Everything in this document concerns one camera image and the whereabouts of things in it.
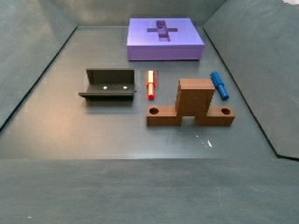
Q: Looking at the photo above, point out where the black angled fixture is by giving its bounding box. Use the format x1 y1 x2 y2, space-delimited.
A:
79 68 136 100

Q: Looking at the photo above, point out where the purple board with cross slot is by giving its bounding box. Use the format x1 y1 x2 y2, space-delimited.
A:
125 18 204 61

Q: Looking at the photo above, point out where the red peg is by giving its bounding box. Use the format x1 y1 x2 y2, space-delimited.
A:
147 70 155 101

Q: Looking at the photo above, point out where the brown T-shaped block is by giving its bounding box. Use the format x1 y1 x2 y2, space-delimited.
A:
147 79 235 126

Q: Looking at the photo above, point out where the blue peg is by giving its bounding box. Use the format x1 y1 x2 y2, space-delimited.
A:
209 72 229 101

